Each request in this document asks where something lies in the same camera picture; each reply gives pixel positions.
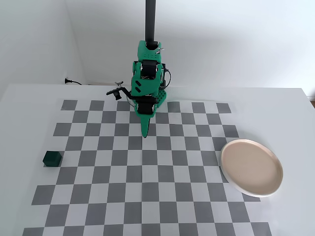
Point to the black wrist camera board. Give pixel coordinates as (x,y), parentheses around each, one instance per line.
(118,91)

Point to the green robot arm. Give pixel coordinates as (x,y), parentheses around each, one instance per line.
(145,84)

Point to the black vertical pole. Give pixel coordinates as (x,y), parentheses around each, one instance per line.
(150,22)

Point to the grey white checkerboard mat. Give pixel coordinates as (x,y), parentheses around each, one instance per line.
(128,177)

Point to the beige round plate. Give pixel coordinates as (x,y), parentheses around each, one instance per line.
(251,167)

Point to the dark green cube dice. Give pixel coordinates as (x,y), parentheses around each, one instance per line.
(51,158)

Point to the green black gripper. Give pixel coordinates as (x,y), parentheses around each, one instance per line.
(145,108)

